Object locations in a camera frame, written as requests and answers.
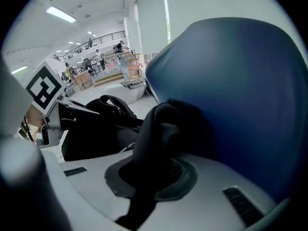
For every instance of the rectangular ceiling light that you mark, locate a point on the rectangular ceiling light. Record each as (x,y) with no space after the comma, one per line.
(61,14)
(19,69)

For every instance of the white beanbag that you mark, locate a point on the white beanbag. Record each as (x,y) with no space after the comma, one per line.
(125,93)

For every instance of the wooden cabinet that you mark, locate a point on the wooden cabinet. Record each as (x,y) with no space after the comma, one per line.
(83,79)

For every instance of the narrow window strip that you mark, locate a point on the narrow window strip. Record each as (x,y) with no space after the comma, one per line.
(166,11)

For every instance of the wooden shelf rack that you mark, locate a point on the wooden shelf rack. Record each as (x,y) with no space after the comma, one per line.
(134,65)

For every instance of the black office chair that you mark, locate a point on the black office chair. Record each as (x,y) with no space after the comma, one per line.
(88,65)

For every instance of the black balcony railing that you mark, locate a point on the black balcony railing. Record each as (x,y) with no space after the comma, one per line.
(106,38)

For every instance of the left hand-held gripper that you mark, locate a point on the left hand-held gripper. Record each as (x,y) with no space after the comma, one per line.
(44,85)

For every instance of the wooden step platform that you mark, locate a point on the wooden step platform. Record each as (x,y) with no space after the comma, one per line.
(108,79)

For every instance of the person's left forearm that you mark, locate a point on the person's left forearm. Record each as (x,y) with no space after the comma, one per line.
(34,118)

